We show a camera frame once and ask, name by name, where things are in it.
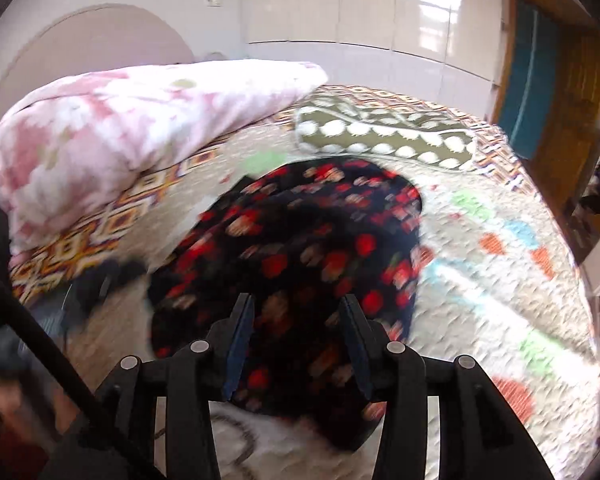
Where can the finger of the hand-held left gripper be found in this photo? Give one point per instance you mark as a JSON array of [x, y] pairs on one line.
[[110, 277]]

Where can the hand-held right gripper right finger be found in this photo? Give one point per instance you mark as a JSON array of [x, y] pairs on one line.
[[355, 345]]

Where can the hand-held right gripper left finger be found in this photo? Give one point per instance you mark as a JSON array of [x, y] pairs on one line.
[[240, 345]]

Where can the black floral zip robe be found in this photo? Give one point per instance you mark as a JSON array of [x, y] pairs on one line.
[[305, 240]]

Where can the patterned quilted bed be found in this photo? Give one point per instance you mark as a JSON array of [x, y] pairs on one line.
[[480, 310]]

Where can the pink white duvet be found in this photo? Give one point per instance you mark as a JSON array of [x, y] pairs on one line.
[[105, 125]]

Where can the green white dotted pillow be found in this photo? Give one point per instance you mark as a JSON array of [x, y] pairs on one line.
[[380, 135]]

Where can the arched pale headboard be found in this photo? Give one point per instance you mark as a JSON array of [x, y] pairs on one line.
[[95, 40]]

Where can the teal door panel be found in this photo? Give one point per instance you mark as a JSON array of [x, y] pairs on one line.
[[527, 75]]

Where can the wooden door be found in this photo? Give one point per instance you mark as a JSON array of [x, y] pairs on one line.
[[575, 110]]

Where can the white glossy wardrobe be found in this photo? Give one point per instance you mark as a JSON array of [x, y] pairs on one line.
[[370, 20]]

